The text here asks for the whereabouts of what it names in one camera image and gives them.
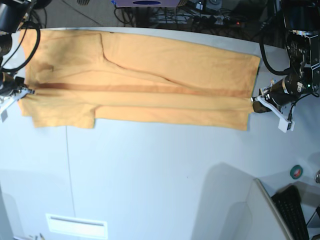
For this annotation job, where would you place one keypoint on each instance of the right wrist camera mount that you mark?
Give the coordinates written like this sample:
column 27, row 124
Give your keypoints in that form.
column 7, row 101

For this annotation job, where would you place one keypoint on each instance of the black computer keyboard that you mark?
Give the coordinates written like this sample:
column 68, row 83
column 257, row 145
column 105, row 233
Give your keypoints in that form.
column 288, row 203

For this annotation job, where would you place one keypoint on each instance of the white recessed table hatch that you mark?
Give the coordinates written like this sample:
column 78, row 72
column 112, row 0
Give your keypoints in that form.
column 77, row 227

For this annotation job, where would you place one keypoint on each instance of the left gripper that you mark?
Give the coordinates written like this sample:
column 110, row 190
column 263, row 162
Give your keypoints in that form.
column 285, row 91

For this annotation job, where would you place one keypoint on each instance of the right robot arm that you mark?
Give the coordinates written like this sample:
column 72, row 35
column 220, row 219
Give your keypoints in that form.
column 15, row 21

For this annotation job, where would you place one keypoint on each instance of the green tape roll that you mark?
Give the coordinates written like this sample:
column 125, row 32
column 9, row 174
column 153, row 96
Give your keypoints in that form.
column 296, row 172

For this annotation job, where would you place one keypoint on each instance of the silver round knob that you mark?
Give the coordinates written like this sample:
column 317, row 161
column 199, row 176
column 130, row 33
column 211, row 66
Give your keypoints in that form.
column 317, row 177

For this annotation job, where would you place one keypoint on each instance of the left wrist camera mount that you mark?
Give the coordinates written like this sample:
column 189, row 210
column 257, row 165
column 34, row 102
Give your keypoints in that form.
column 284, row 123

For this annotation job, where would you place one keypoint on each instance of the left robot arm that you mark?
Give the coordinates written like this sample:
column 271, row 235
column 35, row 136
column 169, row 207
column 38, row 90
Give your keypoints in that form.
column 298, row 22

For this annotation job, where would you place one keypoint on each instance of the orange yellow t-shirt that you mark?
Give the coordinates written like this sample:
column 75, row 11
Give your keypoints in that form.
column 80, row 76

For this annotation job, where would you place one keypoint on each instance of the white partition panel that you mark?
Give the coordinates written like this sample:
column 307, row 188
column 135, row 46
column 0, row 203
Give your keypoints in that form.
column 234, row 205

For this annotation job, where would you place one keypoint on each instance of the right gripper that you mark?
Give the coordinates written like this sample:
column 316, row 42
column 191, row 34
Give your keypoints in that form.
column 14, row 86

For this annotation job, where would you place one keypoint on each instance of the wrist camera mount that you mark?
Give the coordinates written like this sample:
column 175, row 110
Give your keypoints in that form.
column 7, row 101
column 284, row 123

